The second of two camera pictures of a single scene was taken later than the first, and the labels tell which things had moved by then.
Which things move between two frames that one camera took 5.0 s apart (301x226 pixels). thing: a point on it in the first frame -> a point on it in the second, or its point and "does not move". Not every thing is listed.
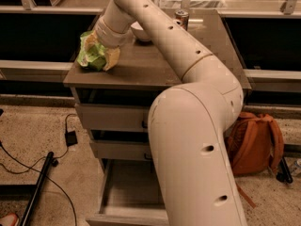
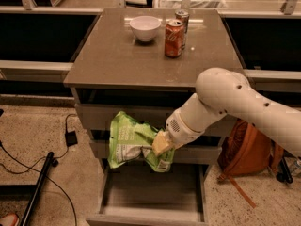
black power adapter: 71,138 does not move
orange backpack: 256,144 does not move
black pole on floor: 29,209 does not move
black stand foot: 283,174 does not move
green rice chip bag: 92,56 -> 131,138
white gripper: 108,38 -> 179,130
